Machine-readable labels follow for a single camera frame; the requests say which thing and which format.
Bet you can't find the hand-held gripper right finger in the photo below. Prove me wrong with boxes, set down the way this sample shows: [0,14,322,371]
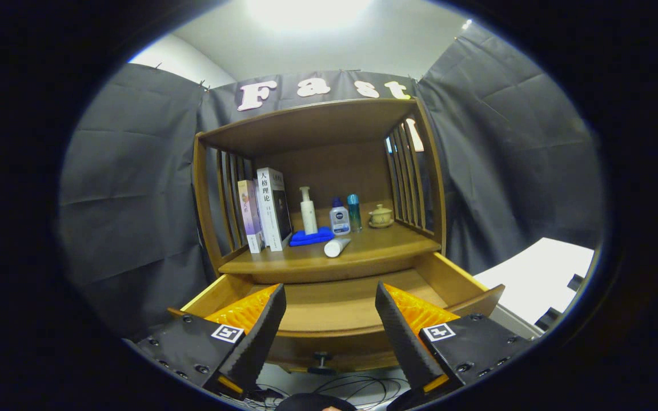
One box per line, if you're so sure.
[375,283,535,400]

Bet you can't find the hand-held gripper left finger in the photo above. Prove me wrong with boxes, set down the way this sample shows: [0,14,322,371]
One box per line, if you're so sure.
[135,284,288,403]

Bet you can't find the white and green tube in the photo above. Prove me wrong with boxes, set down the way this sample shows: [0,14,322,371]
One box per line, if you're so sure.
[323,237,352,259]

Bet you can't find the brown wooden cabinet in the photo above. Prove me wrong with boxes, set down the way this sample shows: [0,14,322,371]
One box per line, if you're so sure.
[192,97,448,286]

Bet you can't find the blue folded cloth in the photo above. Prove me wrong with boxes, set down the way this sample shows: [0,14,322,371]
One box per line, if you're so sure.
[289,227,335,247]

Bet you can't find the purple book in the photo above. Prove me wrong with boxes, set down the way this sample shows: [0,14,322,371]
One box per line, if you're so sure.
[237,179,264,254]

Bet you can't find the beige lidded teacup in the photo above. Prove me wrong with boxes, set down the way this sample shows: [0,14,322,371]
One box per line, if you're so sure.
[368,204,395,229]

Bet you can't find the white book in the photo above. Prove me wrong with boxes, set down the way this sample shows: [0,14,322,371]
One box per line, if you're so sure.
[256,167,294,252]

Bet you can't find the white pump bottle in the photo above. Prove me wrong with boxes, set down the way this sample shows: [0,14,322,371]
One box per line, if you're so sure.
[299,186,319,235]

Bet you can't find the white bottle with blue cap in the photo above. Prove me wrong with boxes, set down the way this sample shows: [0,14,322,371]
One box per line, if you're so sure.
[329,197,351,236]

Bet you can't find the teal bottle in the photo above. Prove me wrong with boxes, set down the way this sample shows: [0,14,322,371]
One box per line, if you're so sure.
[347,194,363,232]

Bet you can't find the white board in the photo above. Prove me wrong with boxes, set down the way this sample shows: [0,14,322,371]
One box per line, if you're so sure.
[472,237,599,326]

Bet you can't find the black floor cable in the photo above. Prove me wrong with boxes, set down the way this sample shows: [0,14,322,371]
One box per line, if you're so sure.
[306,374,404,410]

